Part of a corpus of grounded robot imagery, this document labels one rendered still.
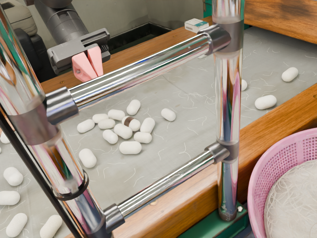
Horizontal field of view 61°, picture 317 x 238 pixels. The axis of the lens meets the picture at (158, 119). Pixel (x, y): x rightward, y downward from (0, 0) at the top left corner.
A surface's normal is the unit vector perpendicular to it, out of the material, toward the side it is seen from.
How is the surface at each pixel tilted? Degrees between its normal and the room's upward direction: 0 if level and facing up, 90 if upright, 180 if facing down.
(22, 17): 90
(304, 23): 66
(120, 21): 89
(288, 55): 0
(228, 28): 90
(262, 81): 0
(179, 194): 0
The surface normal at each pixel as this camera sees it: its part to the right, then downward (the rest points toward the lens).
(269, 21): -0.73, 0.21
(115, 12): 0.59, 0.43
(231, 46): 0.09, 0.61
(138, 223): -0.15, -0.77
